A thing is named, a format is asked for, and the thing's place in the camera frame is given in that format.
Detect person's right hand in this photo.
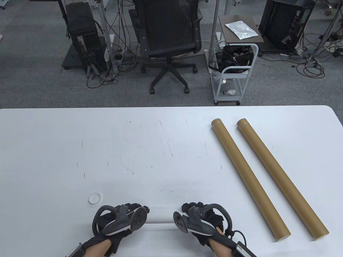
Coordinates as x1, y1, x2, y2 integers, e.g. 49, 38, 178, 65
173, 202, 239, 252

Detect person's left hand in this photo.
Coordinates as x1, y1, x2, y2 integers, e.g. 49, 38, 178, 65
80, 203, 150, 256

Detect green striped mouse pad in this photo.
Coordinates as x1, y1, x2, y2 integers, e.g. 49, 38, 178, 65
143, 206, 177, 224

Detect brown cardboard mailing tube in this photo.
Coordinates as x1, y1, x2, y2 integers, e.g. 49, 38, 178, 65
236, 118, 330, 240
211, 118, 292, 240

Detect person's left forearm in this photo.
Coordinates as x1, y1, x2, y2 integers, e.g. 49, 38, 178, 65
85, 238, 112, 257

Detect person's right forearm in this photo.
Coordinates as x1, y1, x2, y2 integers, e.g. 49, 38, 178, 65
212, 228, 237, 257

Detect grey left hand controller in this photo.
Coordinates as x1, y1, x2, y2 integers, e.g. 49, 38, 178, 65
92, 204, 148, 236

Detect grey hand controller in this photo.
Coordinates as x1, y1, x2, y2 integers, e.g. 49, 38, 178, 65
173, 203, 232, 236
92, 204, 148, 236

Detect grey right hand controller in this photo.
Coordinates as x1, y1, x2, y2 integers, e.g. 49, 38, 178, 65
173, 203, 232, 236

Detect white wheeled utility cart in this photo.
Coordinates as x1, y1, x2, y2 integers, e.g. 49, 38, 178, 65
205, 40, 259, 105

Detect black bag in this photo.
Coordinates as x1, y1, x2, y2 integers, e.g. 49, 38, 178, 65
208, 45, 254, 73

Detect brown side table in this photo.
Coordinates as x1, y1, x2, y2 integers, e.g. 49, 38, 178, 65
218, 15, 264, 44

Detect silver plastic bag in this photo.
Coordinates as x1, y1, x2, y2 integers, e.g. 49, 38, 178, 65
225, 21, 259, 40

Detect metal pole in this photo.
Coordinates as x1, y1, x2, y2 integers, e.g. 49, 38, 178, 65
209, 0, 221, 67

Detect black mesh office chair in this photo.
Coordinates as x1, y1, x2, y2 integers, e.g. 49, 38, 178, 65
129, 0, 203, 94

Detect black equipment rack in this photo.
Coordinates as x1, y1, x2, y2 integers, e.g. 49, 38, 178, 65
259, 0, 314, 52

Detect black computer tower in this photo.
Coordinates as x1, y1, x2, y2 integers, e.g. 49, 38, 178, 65
65, 1, 107, 73

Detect black glove cable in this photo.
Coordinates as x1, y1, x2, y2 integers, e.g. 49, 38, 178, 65
228, 230, 247, 244

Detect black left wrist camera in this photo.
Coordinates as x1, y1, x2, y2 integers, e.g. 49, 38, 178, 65
66, 242, 87, 257

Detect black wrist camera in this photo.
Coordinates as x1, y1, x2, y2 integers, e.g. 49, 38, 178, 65
66, 242, 87, 257
233, 241, 259, 257

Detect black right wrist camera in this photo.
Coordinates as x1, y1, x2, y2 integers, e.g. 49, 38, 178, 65
233, 241, 259, 257

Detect tangled black floor cables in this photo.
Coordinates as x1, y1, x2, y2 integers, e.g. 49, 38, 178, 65
296, 29, 343, 78
86, 0, 140, 89

